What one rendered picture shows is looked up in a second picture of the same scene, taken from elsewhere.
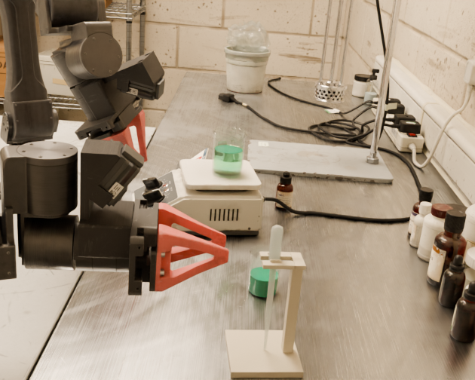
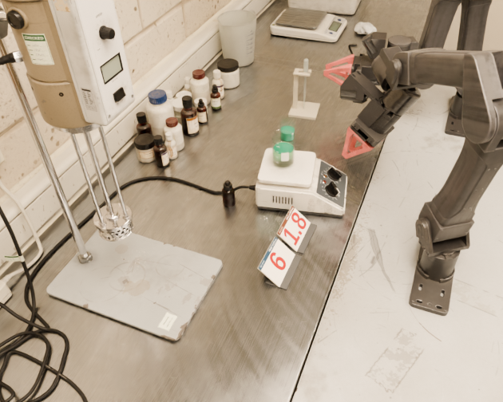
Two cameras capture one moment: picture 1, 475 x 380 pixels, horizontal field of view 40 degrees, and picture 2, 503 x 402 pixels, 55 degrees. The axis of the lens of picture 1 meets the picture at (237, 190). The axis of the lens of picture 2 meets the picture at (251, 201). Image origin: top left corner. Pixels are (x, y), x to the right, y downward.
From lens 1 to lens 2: 185 cm
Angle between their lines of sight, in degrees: 112
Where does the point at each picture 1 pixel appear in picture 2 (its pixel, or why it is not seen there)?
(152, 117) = not seen: outside the picture
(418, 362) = (245, 102)
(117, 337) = not seen: hidden behind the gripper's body
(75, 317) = not seen: hidden behind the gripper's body
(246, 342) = (309, 112)
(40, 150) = (402, 39)
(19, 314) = (404, 139)
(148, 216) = (357, 60)
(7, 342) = (405, 128)
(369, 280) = (227, 136)
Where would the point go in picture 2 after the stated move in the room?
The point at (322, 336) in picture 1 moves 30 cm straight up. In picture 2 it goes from (275, 115) to (275, 11)
